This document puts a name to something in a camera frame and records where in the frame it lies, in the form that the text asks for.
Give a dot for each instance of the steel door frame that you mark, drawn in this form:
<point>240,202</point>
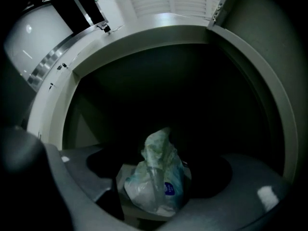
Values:
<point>48,61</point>

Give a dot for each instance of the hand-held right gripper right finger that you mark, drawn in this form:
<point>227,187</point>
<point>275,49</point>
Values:
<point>252,201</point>

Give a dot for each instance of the grey metal locker cabinet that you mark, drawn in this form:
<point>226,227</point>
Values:
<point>144,37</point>

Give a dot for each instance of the white plastic bag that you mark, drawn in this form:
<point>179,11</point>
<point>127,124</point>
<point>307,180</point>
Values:
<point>154,177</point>

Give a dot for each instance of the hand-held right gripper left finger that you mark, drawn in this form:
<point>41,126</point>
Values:
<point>77,177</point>

